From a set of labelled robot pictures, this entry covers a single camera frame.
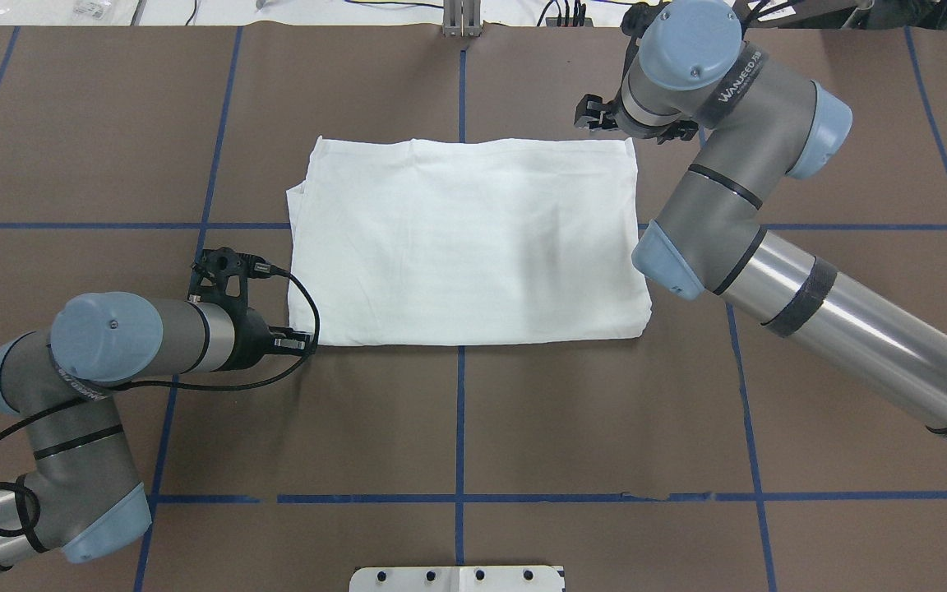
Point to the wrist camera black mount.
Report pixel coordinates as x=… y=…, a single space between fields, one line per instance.
x=221 y=277
x=638 y=17

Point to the orange-black adapter box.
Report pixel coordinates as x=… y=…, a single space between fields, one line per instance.
x=565 y=14

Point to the white camera post with base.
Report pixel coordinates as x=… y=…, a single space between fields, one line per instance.
x=460 y=578

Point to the aluminium frame post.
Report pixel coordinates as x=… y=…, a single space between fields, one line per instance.
x=462 y=18

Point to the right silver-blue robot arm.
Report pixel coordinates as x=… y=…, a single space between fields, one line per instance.
x=816 y=203

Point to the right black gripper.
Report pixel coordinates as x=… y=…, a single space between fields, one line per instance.
x=593 y=113

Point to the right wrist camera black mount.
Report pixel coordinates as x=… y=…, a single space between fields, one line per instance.
x=638 y=17

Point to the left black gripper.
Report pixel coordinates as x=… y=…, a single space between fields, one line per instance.
x=253 y=335

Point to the white long-sleeve printed shirt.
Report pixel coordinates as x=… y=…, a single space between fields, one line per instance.
x=506 y=242

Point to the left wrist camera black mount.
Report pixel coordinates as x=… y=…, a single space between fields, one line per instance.
x=221 y=277

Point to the clear plastic bag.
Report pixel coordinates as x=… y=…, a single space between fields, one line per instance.
x=69 y=13

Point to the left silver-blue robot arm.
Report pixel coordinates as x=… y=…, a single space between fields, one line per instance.
x=68 y=480

